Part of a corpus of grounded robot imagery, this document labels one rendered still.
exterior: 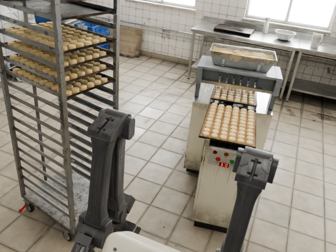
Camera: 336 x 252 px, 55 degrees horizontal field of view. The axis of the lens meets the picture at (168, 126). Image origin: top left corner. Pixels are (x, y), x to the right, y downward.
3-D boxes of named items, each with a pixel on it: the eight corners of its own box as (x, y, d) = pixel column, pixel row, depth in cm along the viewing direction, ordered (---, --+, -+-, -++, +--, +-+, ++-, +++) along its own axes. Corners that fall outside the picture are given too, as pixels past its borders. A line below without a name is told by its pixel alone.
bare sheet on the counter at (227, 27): (214, 28, 532) (214, 27, 531) (219, 23, 565) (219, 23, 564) (250, 34, 515) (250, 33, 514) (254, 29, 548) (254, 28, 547)
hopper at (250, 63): (210, 57, 306) (212, 42, 299) (271, 66, 297) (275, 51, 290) (207, 66, 281) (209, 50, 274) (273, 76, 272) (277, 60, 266)
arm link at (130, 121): (95, 113, 98) (128, 122, 95) (106, 105, 103) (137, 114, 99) (96, 217, 119) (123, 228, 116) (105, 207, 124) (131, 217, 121)
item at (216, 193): (200, 177, 336) (214, 99, 292) (233, 184, 331) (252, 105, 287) (189, 227, 276) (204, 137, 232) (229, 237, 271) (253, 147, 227)
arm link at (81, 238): (71, 246, 101) (85, 252, 100) (85, 215, 105) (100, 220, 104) (82, 249, 110) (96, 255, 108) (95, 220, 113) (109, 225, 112)
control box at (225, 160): (207, 161, 241) (210, 145, 234) (240, 167, 238) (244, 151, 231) (207, 163, 238) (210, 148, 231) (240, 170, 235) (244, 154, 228)
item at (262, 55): (212, 50, 301) (213, 44, 298) (272, 59, 293) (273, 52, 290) (209, 59, 278) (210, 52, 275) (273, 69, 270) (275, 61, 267)
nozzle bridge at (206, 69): (197, 88, 325) (202, 55, 309) (271, 100, 315) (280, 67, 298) (192, 101, 297) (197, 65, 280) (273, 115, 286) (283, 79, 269)
